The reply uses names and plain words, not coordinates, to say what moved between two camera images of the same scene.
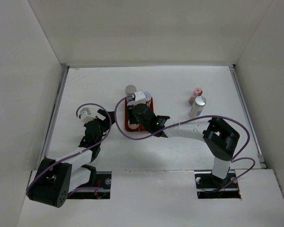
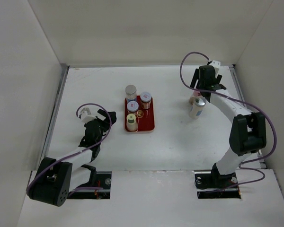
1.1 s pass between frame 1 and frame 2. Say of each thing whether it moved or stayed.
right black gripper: moved
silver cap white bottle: stayed
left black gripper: stayed
